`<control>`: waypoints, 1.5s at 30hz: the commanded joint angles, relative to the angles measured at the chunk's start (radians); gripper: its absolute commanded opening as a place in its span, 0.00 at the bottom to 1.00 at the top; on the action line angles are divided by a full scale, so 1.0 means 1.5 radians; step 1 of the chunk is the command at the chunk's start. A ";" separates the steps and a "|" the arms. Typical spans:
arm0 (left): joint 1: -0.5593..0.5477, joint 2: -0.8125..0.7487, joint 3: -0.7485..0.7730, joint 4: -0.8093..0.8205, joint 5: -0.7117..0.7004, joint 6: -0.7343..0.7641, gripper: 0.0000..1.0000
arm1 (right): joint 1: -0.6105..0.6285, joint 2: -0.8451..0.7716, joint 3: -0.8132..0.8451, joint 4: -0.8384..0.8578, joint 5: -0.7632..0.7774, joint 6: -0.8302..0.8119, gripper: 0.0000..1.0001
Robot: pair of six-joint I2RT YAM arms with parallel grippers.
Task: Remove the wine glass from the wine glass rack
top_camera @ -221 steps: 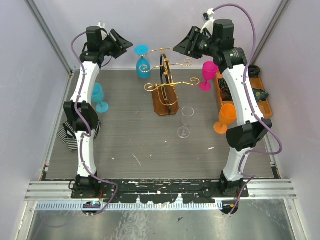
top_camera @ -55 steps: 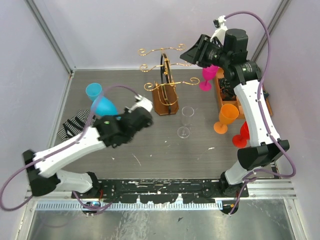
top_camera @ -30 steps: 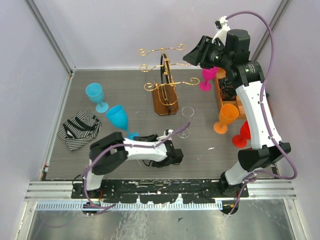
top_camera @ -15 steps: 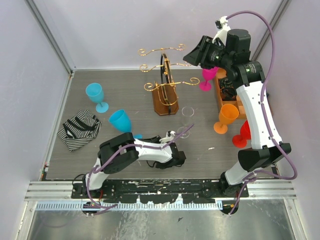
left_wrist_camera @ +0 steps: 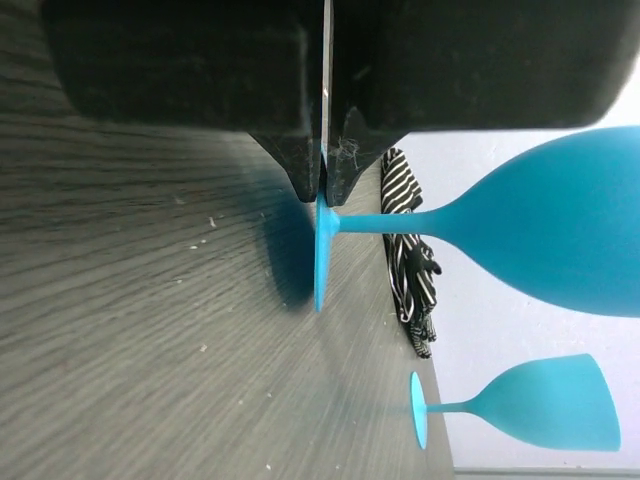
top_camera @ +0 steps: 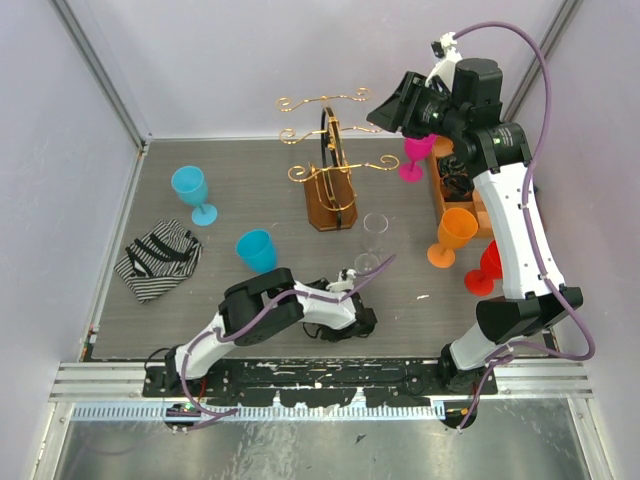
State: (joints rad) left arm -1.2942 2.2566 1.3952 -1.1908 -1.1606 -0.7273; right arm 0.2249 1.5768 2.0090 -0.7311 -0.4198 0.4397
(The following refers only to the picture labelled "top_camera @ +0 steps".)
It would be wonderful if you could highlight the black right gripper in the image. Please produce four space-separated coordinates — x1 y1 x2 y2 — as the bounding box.
366 70 467 140

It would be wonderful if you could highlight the magenta plastic wine glass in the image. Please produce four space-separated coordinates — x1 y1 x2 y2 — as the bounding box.
398 134 437 183

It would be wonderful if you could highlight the clear glass wine glass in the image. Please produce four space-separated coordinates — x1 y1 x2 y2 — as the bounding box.
354 213 389 276

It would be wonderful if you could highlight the red plastic wine glass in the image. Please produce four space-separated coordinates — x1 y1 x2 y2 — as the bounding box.
464 240 502 296

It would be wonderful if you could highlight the orange plastic wine glass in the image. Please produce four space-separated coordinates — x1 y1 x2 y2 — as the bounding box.
427 207 478 269

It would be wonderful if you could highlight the light blue wine glass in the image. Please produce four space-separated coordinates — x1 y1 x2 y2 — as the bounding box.
236 229 278 274
171 165 218 226

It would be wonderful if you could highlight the black white striped bag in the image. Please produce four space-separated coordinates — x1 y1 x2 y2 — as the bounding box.
114 219 203 304

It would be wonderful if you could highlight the light blue front wine glass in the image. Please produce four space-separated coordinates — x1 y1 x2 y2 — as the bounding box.
171 165 218 226

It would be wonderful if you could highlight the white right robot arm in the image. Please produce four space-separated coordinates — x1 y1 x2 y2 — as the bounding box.
367 58 583 394

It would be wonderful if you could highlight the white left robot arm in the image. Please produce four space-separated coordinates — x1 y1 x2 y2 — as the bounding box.
164 267 377 396

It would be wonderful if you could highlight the wooden compartment tray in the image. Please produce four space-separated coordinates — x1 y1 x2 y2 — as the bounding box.
426 136 493 238

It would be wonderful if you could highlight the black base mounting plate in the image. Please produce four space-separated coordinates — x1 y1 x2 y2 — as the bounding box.
142 357 499 409

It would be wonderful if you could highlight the black rolled fabric item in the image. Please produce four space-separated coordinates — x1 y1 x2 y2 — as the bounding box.
437 154 473 202

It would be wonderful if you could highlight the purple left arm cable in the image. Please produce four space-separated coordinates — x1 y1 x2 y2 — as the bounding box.
172 253 397 434

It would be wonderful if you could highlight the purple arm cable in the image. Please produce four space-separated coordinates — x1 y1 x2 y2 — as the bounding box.
172 253 397 434
452 22 597 431

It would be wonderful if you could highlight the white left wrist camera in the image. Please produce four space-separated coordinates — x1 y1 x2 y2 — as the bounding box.
326 269 358 292

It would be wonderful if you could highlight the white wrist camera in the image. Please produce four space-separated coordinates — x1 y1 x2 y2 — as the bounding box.
326 269 358 292
426 32 462 92

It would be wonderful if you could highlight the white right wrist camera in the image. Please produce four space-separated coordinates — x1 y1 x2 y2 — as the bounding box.
426 32 462 92

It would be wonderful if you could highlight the gold wire wine glass rack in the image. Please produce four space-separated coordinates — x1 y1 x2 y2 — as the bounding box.
276 87 400 232

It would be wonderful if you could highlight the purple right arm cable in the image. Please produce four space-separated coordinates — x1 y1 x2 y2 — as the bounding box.
452 22 597 431

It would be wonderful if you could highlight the aluminium front rail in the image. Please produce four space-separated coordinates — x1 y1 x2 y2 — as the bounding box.
50 357 593 405

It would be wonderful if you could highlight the white cable duct strip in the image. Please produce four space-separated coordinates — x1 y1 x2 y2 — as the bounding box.
71 401 446 422

